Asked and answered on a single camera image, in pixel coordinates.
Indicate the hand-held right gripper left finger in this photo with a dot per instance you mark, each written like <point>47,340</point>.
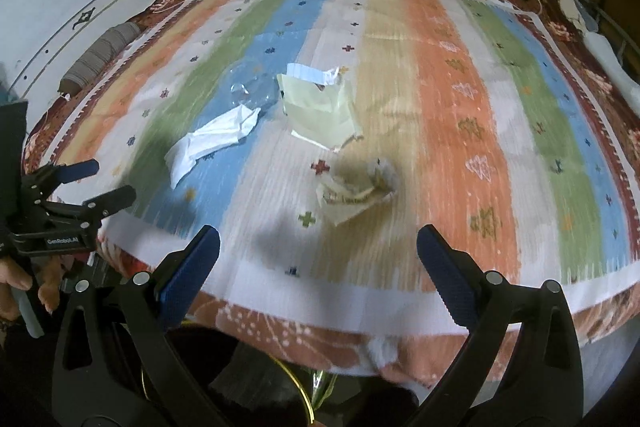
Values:
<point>192,268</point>

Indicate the pale yellow paper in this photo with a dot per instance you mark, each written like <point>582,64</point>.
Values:
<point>315,112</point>

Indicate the brown bin with gold rim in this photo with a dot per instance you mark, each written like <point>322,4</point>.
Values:
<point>250,389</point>

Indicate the clear plastic film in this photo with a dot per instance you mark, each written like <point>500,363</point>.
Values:
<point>255,82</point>

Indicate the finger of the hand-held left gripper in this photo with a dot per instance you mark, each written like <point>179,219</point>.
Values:
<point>80,169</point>
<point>110,199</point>

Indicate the white paper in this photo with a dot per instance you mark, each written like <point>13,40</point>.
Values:
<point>210,139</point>

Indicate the striped woven mat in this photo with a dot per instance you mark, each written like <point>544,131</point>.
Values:
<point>450,132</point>

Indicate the white cloth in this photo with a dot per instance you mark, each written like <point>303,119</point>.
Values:
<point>605,52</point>

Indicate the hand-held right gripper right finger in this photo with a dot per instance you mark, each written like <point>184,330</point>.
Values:
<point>441,267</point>

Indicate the person's left hand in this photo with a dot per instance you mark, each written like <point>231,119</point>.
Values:
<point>12,279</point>

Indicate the white headboard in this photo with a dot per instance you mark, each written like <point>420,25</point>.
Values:
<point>75,7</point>

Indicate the grey bolster pillow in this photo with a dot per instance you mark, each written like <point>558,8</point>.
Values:
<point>100,52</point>

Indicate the paper wrapper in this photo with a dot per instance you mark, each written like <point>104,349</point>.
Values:
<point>350,197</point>

